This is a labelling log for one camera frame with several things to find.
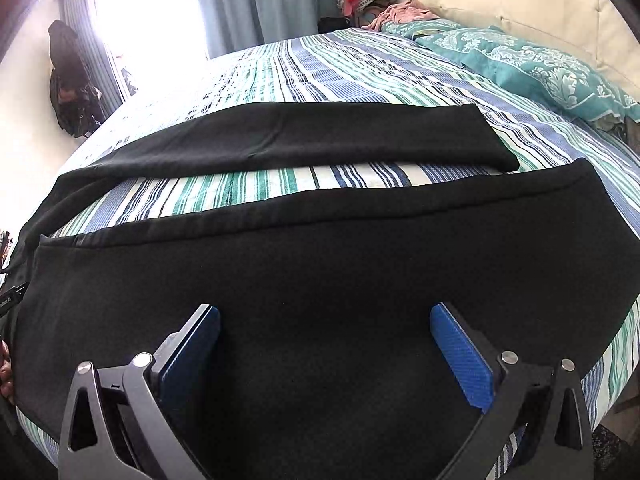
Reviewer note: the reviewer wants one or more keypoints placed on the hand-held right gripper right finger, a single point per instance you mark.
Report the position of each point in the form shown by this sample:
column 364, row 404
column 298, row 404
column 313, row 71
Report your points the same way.
column 465, row 360

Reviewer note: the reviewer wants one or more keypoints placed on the striped bed sheet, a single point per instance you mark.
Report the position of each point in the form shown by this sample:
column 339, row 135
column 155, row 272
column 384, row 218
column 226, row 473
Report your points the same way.
column 350, row 70

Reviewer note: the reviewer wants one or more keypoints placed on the grey window curtain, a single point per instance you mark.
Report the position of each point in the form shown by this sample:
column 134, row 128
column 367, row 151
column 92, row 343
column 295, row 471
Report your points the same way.
column 95, row 45

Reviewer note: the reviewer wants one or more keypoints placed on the small teal patterned pillow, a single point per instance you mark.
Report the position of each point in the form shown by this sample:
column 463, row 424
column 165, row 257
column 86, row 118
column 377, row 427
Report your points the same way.
column 420, row 27

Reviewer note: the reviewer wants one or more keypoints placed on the person's left hand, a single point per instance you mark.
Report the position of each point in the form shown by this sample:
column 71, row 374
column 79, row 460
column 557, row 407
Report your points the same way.
column 6, row 370

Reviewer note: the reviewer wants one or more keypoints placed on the large teal patterned pillow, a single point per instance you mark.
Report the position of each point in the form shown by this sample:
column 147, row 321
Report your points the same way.
column 530, row 70

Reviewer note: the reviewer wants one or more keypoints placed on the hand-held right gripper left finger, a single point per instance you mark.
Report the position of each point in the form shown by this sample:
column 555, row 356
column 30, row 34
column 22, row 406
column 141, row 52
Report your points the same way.
column 194, row 360

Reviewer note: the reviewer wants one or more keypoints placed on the blue-grey curtain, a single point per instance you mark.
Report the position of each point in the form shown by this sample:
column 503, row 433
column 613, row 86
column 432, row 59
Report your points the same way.
column 300, row 0

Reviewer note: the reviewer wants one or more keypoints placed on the pink garment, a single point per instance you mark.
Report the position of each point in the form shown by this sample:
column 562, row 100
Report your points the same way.
column 405, row 12

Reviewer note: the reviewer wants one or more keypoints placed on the black hanging bags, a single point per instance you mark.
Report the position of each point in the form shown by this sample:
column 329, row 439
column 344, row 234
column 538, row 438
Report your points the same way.
column 70, row 85

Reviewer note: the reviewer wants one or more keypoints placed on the black pants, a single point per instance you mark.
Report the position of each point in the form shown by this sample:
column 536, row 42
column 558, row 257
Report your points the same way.
column 325, row 260

